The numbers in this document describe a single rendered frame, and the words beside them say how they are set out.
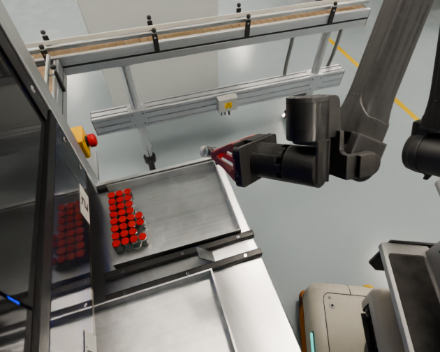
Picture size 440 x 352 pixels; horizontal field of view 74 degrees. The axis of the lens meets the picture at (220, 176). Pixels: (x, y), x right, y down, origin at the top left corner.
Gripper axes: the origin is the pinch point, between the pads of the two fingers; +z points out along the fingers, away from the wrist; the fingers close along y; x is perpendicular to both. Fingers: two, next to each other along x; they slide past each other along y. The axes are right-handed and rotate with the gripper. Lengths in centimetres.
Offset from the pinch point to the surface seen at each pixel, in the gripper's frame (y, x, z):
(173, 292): 5.5, 35.8, 15.6
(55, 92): -7, -13, 90
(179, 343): 11.2, 41.8, 8.2
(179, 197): -12.7, 20.6, 31.2
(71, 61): -23, -25, 108
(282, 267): -82, 94, 39
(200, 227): -10.5, 26.8, 20.7
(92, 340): 26.3, 30.1, 12.5
